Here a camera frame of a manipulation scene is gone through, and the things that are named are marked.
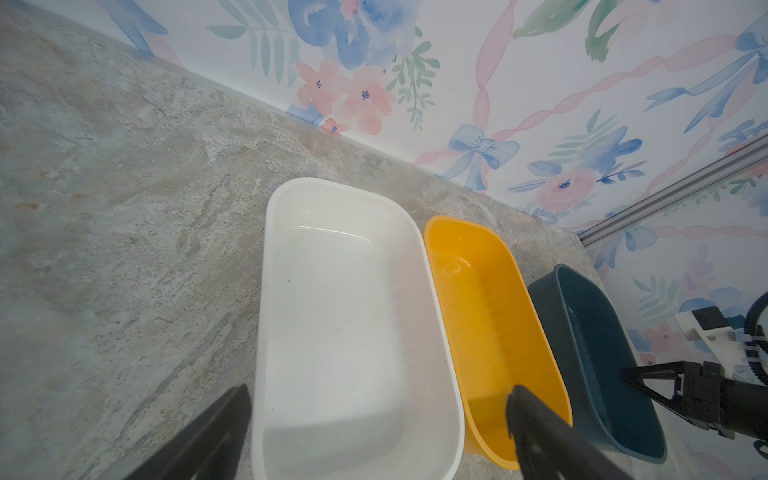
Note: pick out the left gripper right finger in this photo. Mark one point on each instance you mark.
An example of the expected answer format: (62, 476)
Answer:
(547, 447)

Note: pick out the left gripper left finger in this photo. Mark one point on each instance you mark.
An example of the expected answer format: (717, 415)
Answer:
(209, 447)

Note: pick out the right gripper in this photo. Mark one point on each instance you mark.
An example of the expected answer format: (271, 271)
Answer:
(686, 389)

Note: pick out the dark teal plastic container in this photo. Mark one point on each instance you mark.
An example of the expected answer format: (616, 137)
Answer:
(591, 349)

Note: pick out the yellow plastic container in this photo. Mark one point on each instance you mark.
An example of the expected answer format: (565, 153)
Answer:
(496, 338)

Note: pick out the white plastic container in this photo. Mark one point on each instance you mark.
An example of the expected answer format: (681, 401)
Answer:
(354, 376)

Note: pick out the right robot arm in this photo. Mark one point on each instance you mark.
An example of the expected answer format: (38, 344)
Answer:
(744, 408)

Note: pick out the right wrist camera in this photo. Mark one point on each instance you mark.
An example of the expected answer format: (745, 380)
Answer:
(709, 326)

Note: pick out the right aluminium corner post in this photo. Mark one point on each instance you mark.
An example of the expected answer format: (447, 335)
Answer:
(742, 159)

